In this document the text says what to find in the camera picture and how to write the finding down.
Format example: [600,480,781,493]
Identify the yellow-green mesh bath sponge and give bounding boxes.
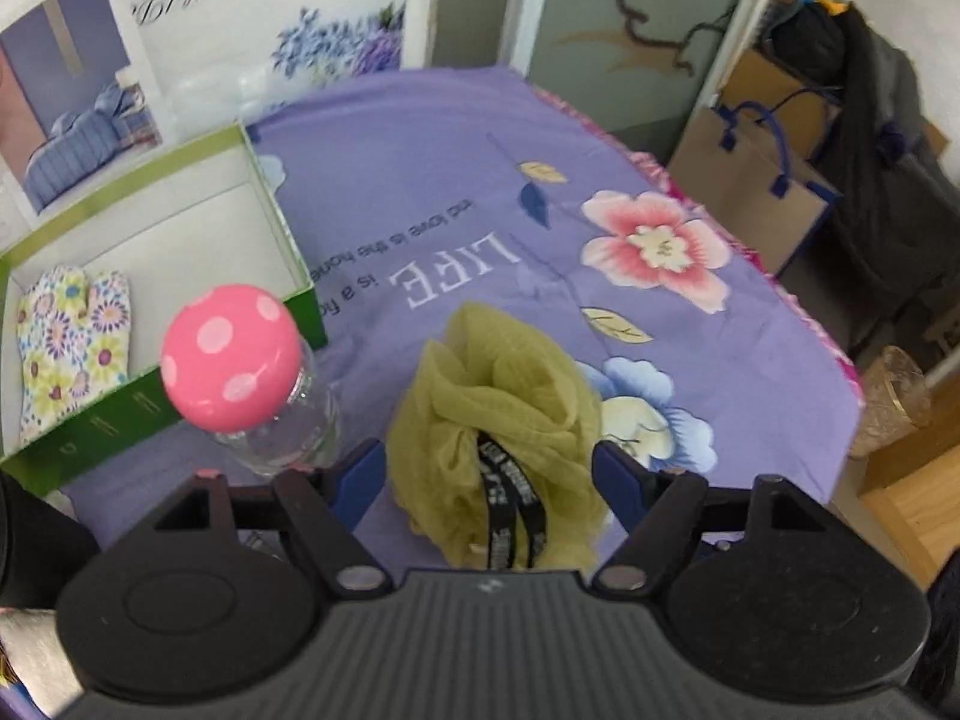
[386,302,610,571]

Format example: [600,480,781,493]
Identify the glass jar pink dotted lid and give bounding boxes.
[161,283,342,477]

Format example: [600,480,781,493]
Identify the black rounded object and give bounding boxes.
[0,472,100,610]

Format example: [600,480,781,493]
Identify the brown paper bag blue handles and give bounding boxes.
[666,86,845,278]

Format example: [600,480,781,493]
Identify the glass door with tree decal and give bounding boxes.
[525,0,760,152]

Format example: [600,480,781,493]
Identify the crumpled clear plastic cup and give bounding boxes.
[850,345,935,458]

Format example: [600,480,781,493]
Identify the floral oven mitt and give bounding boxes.
[15,266,132,445]

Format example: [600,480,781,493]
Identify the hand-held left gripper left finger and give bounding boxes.
[154,439,392,599]

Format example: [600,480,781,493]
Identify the purple floral tablecloth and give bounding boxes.
[60,66,863,571]

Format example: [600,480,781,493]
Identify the wooden cabinet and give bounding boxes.
[853,412,960,593]

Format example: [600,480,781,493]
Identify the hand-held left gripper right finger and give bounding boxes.
[591,441,826,593]

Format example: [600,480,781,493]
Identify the dark jacket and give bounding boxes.
[765,0,960,361]

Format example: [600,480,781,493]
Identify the white floral bedding package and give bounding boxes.
[0,0,443,241]

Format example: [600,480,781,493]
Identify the green cardboard box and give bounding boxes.
[0,122,329,500]

